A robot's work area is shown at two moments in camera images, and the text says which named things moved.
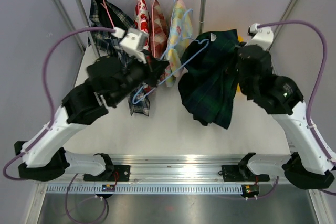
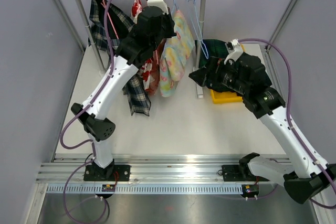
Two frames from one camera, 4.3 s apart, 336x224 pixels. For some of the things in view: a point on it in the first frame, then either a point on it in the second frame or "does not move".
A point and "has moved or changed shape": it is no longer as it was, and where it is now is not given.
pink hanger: [104, 4] does not move
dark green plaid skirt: [208, 83] has moved or changed shape
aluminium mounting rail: [159, 169] does not move
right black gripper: [236, 54] -> [213, 71]
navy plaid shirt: [104, 13] does not move
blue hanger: [170, 46] -> [202, 39]
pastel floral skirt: [180, 33] has moved or changed shape
